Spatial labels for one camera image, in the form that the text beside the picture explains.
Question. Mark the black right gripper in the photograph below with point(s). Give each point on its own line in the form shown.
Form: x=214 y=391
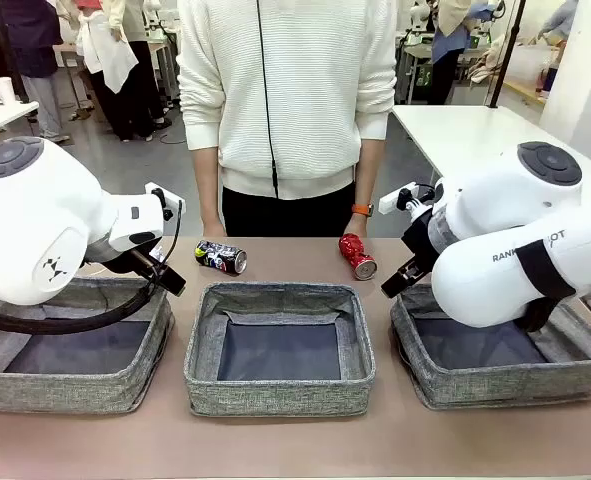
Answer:
x=425 y=245

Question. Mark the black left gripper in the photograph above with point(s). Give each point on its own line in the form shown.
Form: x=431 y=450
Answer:
x=147 y=260

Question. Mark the red crushed drink can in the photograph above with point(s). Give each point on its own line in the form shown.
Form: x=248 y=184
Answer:
x=356 y=255

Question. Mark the black printed drink can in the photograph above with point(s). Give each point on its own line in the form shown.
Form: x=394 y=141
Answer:
x=220 y=256

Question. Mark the person's left forearm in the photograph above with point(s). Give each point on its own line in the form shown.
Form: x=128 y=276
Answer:
x=370 y=170

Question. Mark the person's right forearm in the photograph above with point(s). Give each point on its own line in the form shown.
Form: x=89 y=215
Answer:
x=207 y=185

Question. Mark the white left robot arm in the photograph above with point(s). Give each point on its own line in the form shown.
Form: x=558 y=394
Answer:
x=25 y=225

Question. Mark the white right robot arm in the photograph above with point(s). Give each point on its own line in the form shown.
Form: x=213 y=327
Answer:
x=485 y=290

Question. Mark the person's right hand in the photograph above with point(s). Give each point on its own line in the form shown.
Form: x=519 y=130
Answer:
x=213 y=230

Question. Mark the person's left hand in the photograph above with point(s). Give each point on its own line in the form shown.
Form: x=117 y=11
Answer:
x=357 y=226

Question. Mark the orange wristwatch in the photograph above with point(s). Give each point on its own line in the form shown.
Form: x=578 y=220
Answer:
x=362 y=209

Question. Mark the grey fabric basket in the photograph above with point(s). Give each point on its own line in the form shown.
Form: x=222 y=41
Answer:
x=280 y=395
x=500 y=385
x=75 y=390

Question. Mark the large white table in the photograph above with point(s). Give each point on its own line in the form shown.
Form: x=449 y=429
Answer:
x=475 y=135

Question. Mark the person in white sweater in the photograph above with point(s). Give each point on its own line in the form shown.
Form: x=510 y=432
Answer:
x=300 y=100

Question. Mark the person in blue shirt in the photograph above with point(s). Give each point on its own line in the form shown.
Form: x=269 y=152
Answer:
x=445 y=70

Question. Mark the person holding white cloth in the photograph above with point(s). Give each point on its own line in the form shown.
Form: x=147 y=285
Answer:
x=102 y=55

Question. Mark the black stand pole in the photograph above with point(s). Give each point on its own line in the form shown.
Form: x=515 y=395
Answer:
x=505 y=55

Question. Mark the white paper cup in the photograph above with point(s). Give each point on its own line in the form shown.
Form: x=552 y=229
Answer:
x=3 y=91

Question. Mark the person in navy top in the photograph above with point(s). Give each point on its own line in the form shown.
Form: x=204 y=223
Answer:
x=40 y=50

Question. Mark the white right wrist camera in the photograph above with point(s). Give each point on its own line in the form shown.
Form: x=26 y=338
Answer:
x=400 y=197

